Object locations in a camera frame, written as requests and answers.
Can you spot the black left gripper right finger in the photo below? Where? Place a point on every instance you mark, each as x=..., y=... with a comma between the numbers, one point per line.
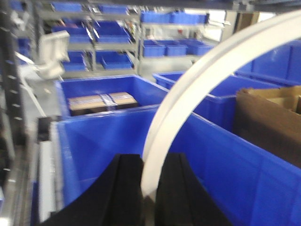
x=181, y=200

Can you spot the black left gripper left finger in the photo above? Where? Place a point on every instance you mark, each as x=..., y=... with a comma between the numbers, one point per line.
x=114, y=199

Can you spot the white curved PVC clamp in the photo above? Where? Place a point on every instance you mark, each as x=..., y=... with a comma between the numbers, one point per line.
x=209, y=71

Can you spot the near blue plastic bin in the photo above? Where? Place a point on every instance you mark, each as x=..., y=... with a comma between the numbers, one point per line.
x=250, y=185

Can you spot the blue bin holding box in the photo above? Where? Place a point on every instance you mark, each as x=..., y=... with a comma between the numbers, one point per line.
x=148, y=94

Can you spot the far right blue bin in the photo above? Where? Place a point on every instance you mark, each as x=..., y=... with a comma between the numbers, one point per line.
x=281, y=66

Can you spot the taped cardboard package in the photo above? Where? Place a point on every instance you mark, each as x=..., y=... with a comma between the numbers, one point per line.
x=101, y=103

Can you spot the metal storage shelf rack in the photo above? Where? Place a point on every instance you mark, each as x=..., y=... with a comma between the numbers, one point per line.
x=121, y=39

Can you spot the white plastic chair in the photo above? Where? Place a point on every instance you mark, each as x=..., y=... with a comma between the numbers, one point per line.
x=53, y=50

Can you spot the stainless steel post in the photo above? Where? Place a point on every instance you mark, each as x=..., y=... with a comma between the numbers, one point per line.
x=10, y=77

